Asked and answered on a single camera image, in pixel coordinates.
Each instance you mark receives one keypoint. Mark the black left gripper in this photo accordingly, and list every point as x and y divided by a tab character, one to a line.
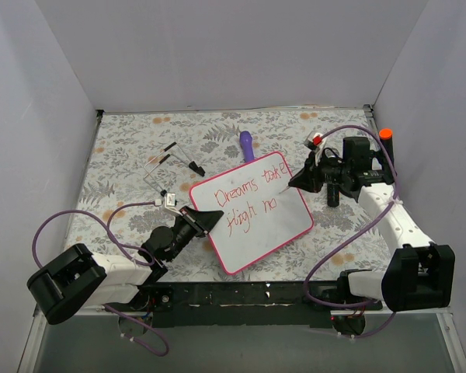
195	222

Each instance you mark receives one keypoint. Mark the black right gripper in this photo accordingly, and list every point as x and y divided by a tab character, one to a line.
312	177

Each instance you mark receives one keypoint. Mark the pink framed whiteboard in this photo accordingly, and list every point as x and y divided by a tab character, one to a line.
257	219

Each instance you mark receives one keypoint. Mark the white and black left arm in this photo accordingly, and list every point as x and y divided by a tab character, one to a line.
80	278

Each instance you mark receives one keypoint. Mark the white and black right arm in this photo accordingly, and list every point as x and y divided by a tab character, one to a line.
420	273

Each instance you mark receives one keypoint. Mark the black microphone with grey head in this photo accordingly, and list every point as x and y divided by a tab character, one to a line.
332	195

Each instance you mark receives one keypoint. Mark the black stick with orange tip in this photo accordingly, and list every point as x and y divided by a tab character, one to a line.
386	139

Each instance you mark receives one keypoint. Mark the floral patterned table mat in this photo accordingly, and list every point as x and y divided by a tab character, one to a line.
114	191

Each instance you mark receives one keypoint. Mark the white wire whiteboard stand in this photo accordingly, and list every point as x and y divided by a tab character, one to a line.
162	171

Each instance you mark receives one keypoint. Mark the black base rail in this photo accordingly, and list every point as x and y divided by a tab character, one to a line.
217	303

